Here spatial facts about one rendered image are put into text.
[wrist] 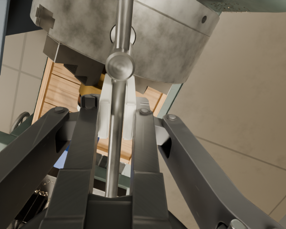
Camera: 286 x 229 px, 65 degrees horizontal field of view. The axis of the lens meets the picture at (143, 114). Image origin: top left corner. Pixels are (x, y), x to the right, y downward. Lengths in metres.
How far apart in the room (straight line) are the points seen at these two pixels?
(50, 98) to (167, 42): 0.52
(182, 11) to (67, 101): 0.52
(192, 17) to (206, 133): 1.54
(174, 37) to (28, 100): 1.64
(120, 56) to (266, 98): 1.72
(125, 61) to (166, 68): 0.19
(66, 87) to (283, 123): 1.66
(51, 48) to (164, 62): 0.18
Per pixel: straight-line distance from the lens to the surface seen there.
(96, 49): 0.32
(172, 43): 0.34
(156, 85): 0.45
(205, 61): 1.62
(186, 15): 0.34
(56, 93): 0.76
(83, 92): 0.48
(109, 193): 0.23
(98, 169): 0.86
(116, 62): 0.17
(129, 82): 0.20
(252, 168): 2.15
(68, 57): 0.40
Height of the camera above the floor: 1.55
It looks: 65 degrees down
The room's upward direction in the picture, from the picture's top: 176 degrees counter-clockwise
